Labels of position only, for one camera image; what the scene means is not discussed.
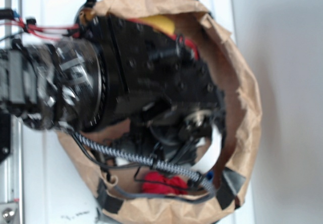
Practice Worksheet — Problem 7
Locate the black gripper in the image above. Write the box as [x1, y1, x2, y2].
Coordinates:
[87, 16, 226, 167]

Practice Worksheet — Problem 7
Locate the yellow cloth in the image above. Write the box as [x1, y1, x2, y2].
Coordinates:
[138, 15, 175, 34]

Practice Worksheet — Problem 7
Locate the aluminium frame rail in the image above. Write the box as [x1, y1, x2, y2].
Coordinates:
[1, 0, 24, 223]

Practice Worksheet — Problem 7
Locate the black mounting bracket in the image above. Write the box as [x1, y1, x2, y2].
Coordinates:
[0, 113, 12, 163]

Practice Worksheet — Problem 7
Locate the red paper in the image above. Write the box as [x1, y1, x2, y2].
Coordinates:
[141, 172, 188, 195]

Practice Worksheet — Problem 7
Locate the brown paper bag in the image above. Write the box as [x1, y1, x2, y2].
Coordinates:
[58, 0, 262, 223]

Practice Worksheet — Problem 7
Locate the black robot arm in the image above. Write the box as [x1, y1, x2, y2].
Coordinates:
[1, 16, 226, 170]

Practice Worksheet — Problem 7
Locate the red wire bundle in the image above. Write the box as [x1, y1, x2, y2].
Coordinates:
[0, 9, 81, 42]

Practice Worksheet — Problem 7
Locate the braided grey cable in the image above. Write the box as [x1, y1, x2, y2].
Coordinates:
[70, 130, 219, 204]

